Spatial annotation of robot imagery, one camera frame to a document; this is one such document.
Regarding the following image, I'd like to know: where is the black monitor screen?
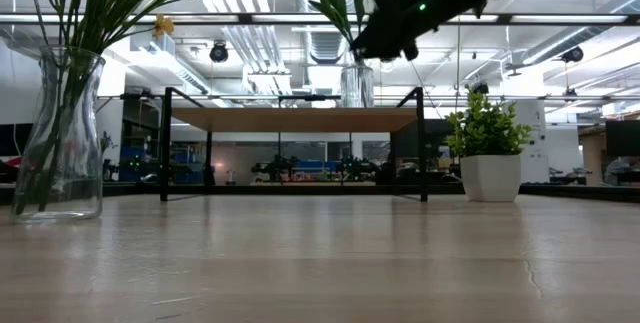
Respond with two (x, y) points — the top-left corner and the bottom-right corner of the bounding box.
(605, 119), (640, 159)

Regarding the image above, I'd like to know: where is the orchid spray with grass leaves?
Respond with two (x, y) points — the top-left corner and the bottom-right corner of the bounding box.
(13, 0), (262, 217)

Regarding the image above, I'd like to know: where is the clear glass vase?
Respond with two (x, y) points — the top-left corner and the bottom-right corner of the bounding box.
(11, 44), (107, 225)
(340, 61), (376, 110)

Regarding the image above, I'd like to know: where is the wooden shelf with black legs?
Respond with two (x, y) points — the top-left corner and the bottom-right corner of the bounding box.
(159, 86), (430, 204)

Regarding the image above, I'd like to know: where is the green plant in white pot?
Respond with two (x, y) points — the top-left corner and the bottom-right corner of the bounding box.
(445, 84), (535, 204)

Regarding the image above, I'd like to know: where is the black round ceiling fixture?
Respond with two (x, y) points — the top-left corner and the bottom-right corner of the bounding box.
(560, 45), (585, 64)
(208, 41), (231, 64)

